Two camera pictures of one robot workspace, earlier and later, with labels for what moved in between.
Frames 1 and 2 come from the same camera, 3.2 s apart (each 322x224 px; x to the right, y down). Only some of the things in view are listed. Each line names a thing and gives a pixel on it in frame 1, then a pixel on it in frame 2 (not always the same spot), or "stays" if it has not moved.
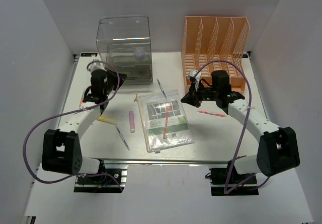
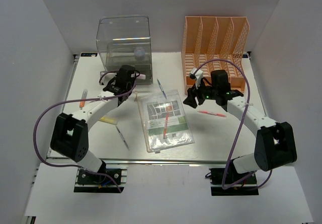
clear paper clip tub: x=139 y=53 stays
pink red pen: x=213 y=113 stays
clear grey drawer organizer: x=124 y=44 stays
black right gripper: x=189 y=99 stays
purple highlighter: x=132 y=121 -> x=141 y=76
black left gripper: x=112 y=75 -> x=114 y=78
